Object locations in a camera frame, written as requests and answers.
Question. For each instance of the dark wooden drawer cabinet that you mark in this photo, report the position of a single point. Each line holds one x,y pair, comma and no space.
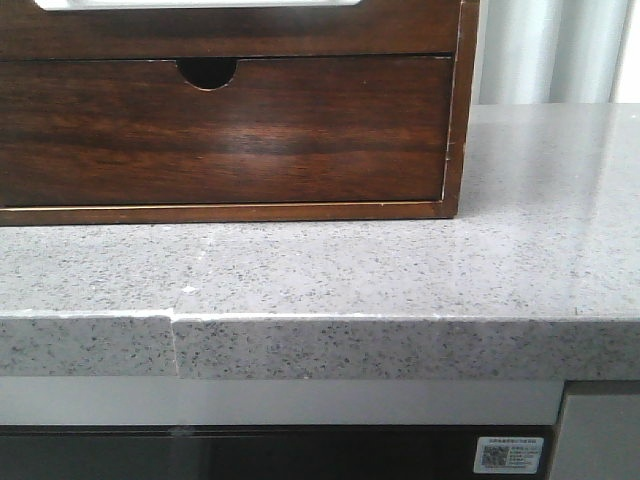
370,28

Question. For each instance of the grey cabinet panel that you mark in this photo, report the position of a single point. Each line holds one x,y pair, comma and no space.
598,432

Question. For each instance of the white tray on cabinet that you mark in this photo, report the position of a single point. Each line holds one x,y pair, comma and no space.
110,5

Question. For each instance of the dark wooden drawer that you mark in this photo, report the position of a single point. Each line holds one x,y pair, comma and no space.
130,133

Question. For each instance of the white QR code sticker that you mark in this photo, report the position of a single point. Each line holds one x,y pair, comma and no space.
508,455

